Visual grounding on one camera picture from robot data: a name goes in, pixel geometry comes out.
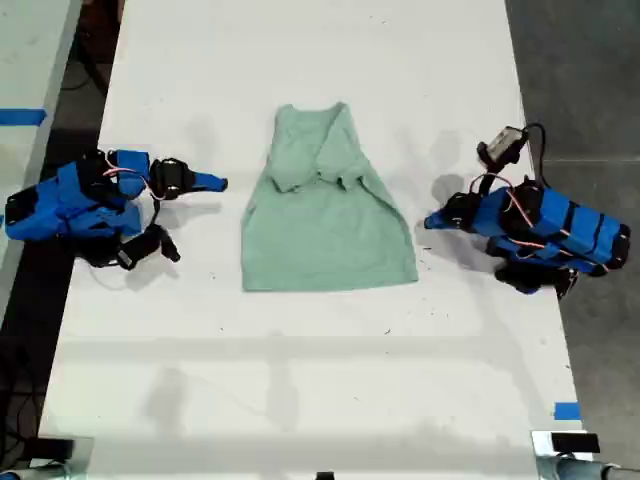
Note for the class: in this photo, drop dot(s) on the pale green T-shirt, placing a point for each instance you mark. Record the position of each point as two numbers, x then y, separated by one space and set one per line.
325 240

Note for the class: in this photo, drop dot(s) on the black camera stalk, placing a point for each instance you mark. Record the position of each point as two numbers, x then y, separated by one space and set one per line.
487 177
154 215

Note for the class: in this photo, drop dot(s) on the black camera box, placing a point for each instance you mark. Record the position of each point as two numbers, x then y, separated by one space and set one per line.
142 250
502 142

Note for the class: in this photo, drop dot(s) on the small black box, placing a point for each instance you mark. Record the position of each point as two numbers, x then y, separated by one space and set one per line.
54 447
575 442

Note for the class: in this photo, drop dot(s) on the short blue tape strip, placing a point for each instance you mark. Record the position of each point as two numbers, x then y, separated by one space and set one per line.
567 411

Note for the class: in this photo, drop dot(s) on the grey pipe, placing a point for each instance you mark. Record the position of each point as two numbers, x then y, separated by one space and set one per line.
30 472
590 471

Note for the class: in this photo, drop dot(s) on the long blue tape strip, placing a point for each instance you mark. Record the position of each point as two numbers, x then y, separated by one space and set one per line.
22 116

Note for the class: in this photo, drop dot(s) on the metal table bracket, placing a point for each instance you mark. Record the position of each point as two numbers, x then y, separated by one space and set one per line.
540 447
84 450

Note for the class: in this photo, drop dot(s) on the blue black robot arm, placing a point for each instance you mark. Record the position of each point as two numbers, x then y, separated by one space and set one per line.
575 225
50 210

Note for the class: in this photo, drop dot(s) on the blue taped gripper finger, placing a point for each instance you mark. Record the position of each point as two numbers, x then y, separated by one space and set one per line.
441 225
207 186
440 216
207 178

